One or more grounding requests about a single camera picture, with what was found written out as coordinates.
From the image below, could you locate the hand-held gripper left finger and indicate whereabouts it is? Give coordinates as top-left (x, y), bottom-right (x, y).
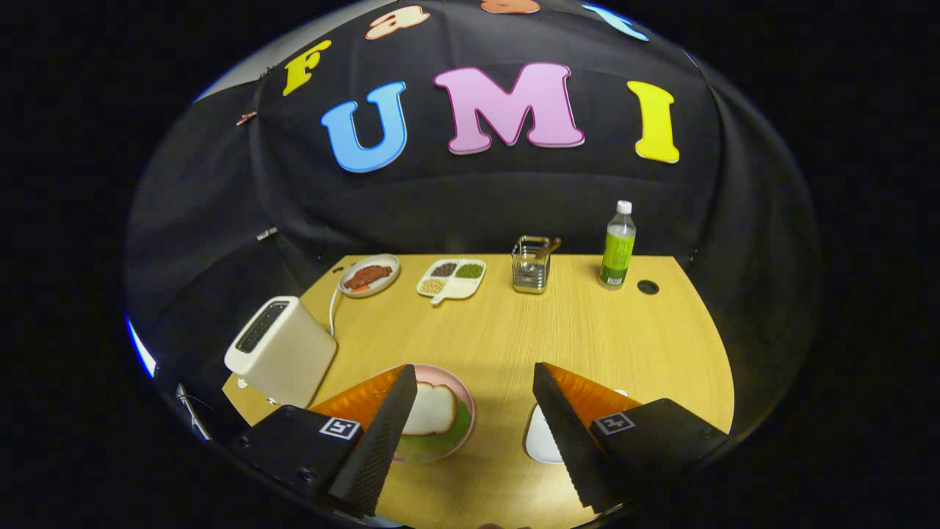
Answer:
top-left (228, 363), bottom-right (419, 518)

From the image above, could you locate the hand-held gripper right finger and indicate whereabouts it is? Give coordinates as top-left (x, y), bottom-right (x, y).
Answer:
top-left (532, 361), bottom-right (731, 515)

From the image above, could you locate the green lettuce leaf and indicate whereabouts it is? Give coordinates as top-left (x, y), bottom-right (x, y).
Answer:
top-left (394, 400), bottom-right (473, 464)

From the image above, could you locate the toasted bread slice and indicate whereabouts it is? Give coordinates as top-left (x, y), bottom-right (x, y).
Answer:
top-left (402, 381), bottom-right (459, 436)

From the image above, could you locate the square white plate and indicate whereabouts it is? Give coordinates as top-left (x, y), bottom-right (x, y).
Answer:
top-left (524, 403), bottom-right (568, 466)

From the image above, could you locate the pink plate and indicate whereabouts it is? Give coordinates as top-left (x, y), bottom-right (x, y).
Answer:
top-left (393, 364), bottom-right (477, 464)

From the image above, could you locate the white toaster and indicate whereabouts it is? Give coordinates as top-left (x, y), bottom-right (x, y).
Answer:
top-left (224, 295), bottom-right (339, 407)

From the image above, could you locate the round white plate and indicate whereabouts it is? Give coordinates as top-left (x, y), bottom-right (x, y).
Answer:
top-left (338, 253), bottom-right (402, 299)

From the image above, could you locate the brown steak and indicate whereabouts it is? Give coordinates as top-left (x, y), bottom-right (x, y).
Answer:
top-left (344, 265), bottom-right (393, 289)

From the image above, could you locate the white divided dish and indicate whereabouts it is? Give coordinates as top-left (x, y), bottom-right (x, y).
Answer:
top-left (416, 258), bottom-right (487, 306)

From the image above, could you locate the white and black equipment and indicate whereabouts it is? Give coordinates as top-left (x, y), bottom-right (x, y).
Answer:
top-left (175, 382), bottom-right (221, 442)

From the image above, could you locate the green label plastic bottle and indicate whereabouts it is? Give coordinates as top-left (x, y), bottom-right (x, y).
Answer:
top-left (599, 200), bottom-right (637, 290)

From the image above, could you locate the black backdrop cloth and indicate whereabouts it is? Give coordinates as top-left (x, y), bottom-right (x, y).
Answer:
top-left (123, 0), bottom-right (820, 442)

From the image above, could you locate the metal wire utensil holder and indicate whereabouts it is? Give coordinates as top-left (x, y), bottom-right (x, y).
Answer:
top-left (512, 235), bottom-right (552, 295)

